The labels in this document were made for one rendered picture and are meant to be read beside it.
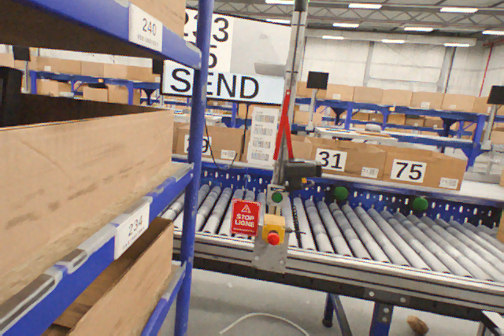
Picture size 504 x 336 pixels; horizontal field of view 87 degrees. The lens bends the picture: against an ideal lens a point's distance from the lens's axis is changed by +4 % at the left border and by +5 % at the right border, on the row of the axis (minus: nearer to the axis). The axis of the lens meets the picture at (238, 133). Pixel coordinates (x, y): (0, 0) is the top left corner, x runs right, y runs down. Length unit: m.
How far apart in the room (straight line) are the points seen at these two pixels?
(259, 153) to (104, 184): 0.65
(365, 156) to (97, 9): 1.49
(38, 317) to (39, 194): 0.08
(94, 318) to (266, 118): 0.68
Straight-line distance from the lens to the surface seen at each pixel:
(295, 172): 0.85
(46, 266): 0.25
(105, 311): 0.39
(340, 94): 6.17
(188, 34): 0.95
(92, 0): 0.22
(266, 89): 0.97
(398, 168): 1.66
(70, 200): 0.28
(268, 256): 1.03
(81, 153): 0.27
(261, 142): 0.88
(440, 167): 1.75
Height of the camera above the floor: 1.28
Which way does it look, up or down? 8 degrees down
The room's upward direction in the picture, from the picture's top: 6 degrees clockwise
